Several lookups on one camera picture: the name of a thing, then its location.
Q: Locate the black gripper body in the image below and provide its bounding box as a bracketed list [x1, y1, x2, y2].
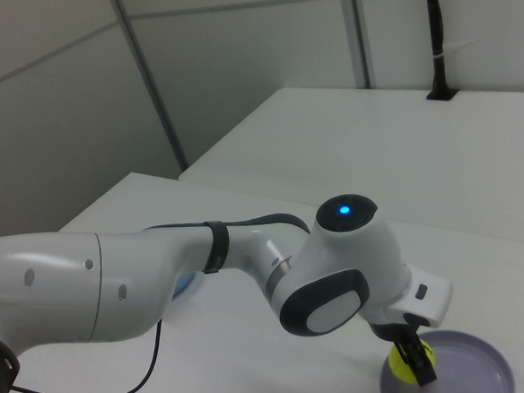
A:
[370, 317, 408, 344]

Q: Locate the yellow tennis ball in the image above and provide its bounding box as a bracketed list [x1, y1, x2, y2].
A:
[388, 337, 438, 385]

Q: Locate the purple plate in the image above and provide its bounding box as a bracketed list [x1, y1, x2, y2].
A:
[376, 325, 516, 393]

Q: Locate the blue plate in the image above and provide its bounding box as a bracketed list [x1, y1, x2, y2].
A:
[171, 272, 199, 301]

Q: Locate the black velcro cable strap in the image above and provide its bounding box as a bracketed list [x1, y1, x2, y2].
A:
[199, 219, 232, 276]

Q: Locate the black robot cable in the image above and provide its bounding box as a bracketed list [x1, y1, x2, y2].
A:
[0, 221, 225, 393]

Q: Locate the black camera pole with base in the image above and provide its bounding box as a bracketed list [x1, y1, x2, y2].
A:
[418, 0, 459, 103]

